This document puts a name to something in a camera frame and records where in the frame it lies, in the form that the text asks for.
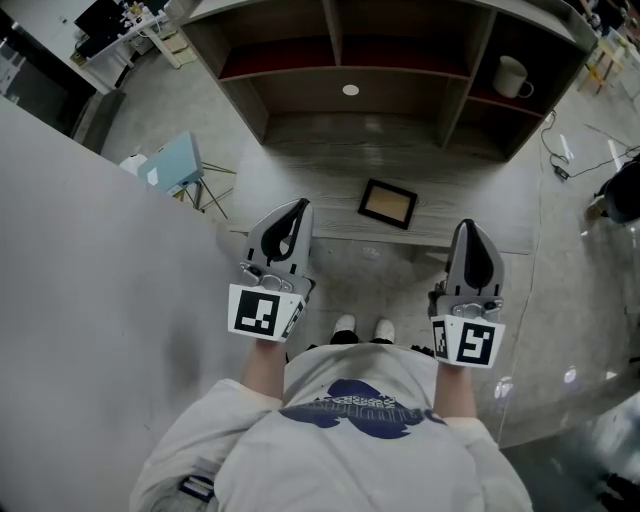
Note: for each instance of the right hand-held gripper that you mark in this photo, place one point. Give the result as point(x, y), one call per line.
point(472, 342)

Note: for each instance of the white round disc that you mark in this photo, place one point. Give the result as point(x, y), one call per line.
point(132, 164)

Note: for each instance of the person's right white shoe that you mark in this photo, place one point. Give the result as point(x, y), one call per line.
point(384, 330)

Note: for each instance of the person's white shoe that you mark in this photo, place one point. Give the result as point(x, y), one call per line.
point(384, 330)
point(345, 322)

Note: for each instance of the black framed picture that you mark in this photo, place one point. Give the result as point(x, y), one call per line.
point(387, 202)

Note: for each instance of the white background table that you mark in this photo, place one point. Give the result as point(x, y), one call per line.
point(107, 62)

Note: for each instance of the yellow stool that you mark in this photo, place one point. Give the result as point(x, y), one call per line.
point(600, 75)

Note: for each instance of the white mug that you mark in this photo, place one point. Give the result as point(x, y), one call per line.
point(507, 75)

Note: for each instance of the person's left white shoe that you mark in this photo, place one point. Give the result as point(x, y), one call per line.
point(345, 322)

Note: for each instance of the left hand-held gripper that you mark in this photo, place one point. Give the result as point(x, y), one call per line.
point(260, 312)

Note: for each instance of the black cabinet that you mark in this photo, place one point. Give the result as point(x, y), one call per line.
point(40, 95)

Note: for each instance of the person's left forearm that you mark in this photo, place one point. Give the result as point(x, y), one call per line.
point(262, 370)

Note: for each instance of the black monitor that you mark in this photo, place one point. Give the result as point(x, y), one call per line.
point(100, 25)

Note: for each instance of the person's black trousers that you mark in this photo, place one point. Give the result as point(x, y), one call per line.
point(342, 338)

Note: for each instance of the light blue flat box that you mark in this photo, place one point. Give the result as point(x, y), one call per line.
point(172, 162)

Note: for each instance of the black bag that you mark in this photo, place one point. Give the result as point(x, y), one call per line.
point(625, 190)

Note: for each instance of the person's white printed shirt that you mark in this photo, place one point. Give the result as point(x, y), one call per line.
point(325, 460)

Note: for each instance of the person's right forearm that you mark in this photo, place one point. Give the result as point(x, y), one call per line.
point(455, 390)

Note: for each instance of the wooden shelf desk unit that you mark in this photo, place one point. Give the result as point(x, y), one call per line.
point(310, 165)

